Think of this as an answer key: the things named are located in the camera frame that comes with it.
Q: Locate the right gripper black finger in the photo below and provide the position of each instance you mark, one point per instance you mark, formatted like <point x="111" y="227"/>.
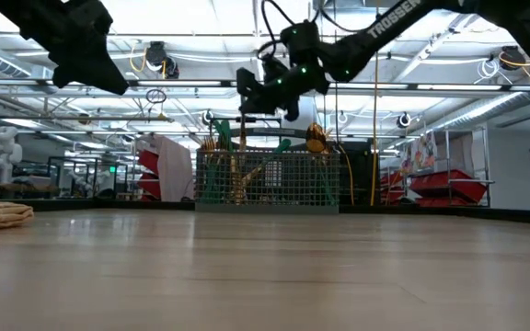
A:
<point x="292" y="110"/>
<point x="245" y="92"/>

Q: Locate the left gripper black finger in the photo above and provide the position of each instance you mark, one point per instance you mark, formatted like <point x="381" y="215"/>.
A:
<point x="104" y="64"/>
<point x="85" y="76"/>

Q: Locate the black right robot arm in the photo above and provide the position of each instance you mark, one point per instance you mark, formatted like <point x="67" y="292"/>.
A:
<point x="384" y="32"/>

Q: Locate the grey plastic cutlery basket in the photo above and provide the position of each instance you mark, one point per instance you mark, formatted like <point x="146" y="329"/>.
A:
<point x="292" y="184"/>

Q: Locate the small white robot arms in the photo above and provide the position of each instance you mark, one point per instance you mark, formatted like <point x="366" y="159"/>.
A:
<point x="78" y="179"/>

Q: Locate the stacked red bins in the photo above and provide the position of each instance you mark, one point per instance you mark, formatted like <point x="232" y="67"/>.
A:
<point x="147" y="161"/>

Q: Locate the pink cloth cover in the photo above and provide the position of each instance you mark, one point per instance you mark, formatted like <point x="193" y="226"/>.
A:
<point x="173" y="170"/>

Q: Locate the large white robot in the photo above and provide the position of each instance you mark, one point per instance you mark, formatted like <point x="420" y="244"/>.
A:
<point x="3" y="151"/>

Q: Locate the colourful poster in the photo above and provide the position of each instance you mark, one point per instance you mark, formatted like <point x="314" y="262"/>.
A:
<point x="419" y="154"/>

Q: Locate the metal shelf with red bins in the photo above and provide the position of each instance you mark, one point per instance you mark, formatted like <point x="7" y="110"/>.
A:
<point x="449" y="184"/>

